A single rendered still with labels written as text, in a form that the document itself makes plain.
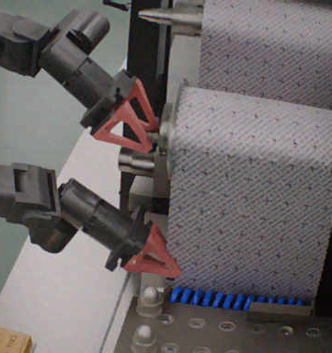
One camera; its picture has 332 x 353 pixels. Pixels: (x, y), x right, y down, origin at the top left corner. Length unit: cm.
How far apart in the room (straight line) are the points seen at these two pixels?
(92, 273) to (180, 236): 33
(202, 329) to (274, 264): 14
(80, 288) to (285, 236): 42
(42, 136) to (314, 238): 279
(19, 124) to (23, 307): 263
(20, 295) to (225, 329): 41
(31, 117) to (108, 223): 288
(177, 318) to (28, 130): 280
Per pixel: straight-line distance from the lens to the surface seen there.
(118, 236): 130
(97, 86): 128
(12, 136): 400
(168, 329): 128
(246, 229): 129
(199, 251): 132
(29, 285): 157
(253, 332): 129
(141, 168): 136
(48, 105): 427
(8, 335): 141
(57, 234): 134
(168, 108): 128
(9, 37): 129
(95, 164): 193
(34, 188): 126
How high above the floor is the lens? 184
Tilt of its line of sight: 30 degrees down
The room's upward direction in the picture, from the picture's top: 4 degrees clockwise
